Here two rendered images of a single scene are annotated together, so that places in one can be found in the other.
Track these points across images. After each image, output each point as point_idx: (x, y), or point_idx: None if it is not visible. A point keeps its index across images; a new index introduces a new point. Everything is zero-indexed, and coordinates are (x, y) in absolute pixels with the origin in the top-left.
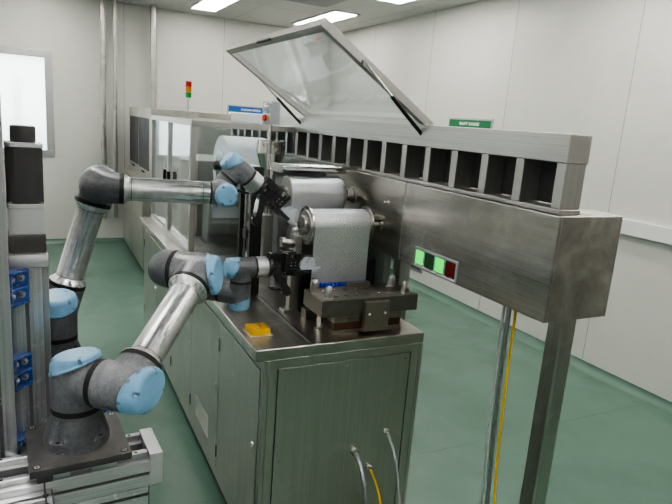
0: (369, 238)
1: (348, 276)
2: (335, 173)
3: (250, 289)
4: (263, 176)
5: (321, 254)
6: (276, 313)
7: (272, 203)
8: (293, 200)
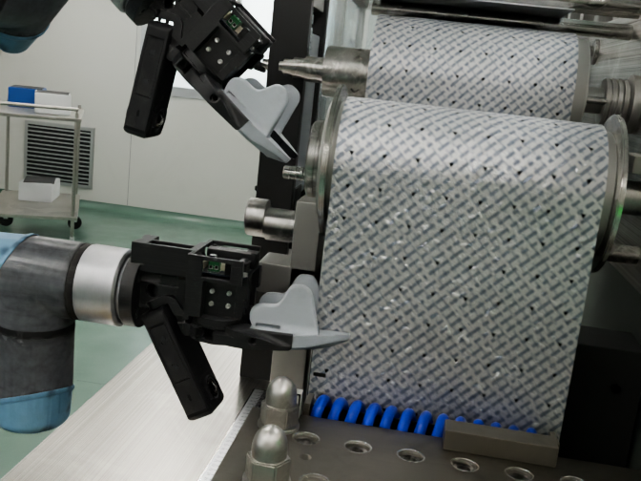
0: (601, 253)
1: (478, 398)
2: (589, 34)
3: (56, 361)
4: (308, 14)
5: (358, 282)
6: (214, 465)
7: (185, 53)
8: (371, 90)
